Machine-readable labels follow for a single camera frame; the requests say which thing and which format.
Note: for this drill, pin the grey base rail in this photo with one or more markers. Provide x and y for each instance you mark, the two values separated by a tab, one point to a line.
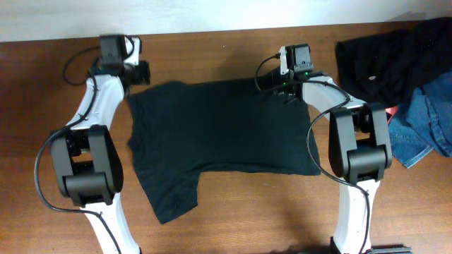
390	250

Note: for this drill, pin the dark green cloth garment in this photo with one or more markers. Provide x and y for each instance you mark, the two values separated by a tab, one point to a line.
180	131

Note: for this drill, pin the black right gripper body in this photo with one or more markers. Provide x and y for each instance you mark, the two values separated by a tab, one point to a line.
278	80

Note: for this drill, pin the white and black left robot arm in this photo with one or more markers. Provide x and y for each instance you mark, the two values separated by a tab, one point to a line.
86	164

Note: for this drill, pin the blue denim jeans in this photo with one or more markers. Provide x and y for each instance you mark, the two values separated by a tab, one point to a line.
423	124

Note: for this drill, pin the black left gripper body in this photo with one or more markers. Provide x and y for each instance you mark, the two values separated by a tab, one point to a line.
140	73

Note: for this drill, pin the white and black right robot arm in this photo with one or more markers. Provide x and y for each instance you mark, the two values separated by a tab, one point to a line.
359	149

